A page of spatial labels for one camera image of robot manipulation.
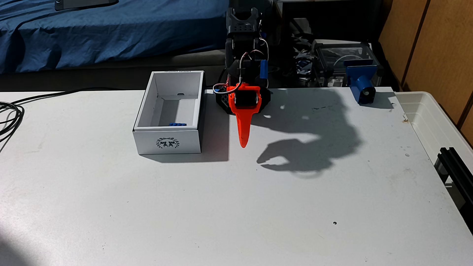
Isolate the white cardboard box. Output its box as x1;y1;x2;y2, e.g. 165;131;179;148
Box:
133;70;205;155

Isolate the blue white electronic part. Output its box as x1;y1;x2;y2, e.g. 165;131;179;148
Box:
294;52;315;76

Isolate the clear acrylic case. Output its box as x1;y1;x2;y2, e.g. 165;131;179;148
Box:
310;40;383;88

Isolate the grey bed base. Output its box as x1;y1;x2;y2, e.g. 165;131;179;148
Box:
0;50;228;93

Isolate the blue bed sheet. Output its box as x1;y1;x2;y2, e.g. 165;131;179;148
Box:
0;0;230;74

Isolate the white plastic bin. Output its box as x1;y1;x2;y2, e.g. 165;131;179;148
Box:
395;91;473;207

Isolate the dark flat device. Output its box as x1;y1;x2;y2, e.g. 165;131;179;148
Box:
55;0;119;12

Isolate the wooden cabinet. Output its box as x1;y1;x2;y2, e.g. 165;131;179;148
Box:
377;0;473;146

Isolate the black aluminium extrusion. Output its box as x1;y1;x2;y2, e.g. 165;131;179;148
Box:
434;147;473;235

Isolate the white gripper motor cable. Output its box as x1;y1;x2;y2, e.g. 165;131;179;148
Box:
212;48;268;93

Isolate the blue printed clamp mount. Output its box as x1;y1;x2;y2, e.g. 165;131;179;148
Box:
344;59;378;106

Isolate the black cable bundle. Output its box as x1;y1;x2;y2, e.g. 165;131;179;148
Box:
0;87;124;148

